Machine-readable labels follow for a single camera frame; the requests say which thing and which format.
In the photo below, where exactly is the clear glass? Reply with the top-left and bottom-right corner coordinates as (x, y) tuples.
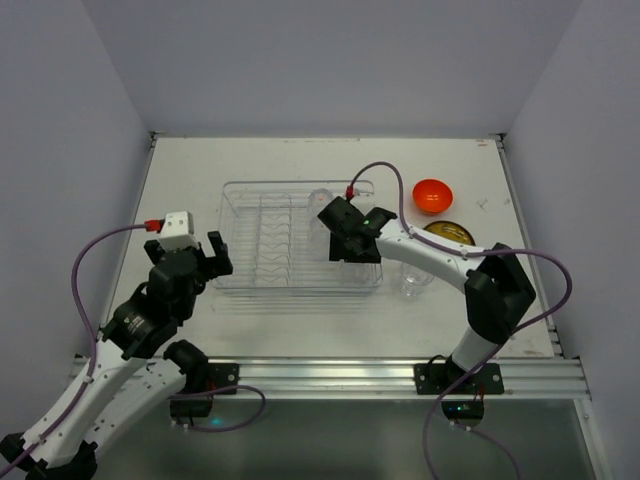
(398, 263), (435, 299)
(339, 262), (375, 285)
(308, 217), (331, 252)
(307, 188), (334, 217)

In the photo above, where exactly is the orange plastic bowl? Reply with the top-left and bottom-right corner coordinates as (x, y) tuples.
(412, 178), (454, 215)

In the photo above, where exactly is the brown patterned plate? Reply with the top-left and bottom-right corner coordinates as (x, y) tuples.
(424, 220), (476, 246)

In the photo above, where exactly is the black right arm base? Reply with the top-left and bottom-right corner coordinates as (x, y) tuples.
(413, 355), (505, 426)

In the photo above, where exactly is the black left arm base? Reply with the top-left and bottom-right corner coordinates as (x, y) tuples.
(169, 363), (240, 425)

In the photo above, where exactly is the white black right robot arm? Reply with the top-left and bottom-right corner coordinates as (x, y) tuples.
(317, 197), (536, 386)

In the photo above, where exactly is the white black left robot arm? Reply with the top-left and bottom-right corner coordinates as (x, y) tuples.
(1, 231), (233, 479)

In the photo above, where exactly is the clear plastic dish tray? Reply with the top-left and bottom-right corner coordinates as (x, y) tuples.
(215, 180), (383, 297)

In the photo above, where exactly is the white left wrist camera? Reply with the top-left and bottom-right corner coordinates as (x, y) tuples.
(158, 211), (198, 252)

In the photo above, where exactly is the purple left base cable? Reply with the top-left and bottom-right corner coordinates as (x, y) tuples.
(169, 383), (266, 433)

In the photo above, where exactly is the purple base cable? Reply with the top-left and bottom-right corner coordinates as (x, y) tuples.
(422, 359), (524, 480)
(169, 383), (266, 433)

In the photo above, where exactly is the aluminium mounting rail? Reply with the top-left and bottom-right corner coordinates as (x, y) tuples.
(209, 357), (591, 401)

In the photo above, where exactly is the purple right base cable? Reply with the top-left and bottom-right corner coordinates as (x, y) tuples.
(422, 359), (524, 480)

